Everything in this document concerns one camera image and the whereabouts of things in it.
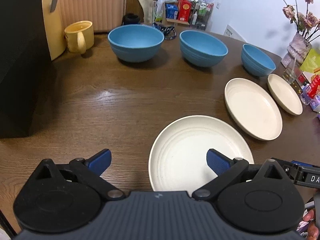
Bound cream plate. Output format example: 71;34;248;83
267;74;303;116
224;77;283;141
148;115;254;194

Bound blue bowl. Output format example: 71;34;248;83
179;30;228;68
107;24;164;63
241;43;276;77

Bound person's right hand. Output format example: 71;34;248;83
303;209;319;240

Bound purple tissue pack far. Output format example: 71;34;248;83
310;94;320;113

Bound clear drinking glass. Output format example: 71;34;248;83
283;58;302;85

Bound pink textured vase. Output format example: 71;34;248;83
281;33;312;68

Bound yellow ceramic mug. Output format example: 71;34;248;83
64;21;94;54

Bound dried pink flowers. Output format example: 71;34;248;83
268;0;320;43

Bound yellow thermos jug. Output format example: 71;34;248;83
42;0;67;61

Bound black round pouch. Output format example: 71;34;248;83
122;13;140;25

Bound blue carton box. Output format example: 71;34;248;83
165;3;178;20

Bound red gift box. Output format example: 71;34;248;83
177;0;191;22

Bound pink ribbed suitcase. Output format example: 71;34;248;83
57;0;126;33

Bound white plastic bag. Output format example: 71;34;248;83
155;0;177;22

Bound wooden chair with beige cloth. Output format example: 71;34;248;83
126;0;153;24

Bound blue black lanyard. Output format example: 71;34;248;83
152;22;177;41

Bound wire storage rack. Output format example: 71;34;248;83
190;2;214;30

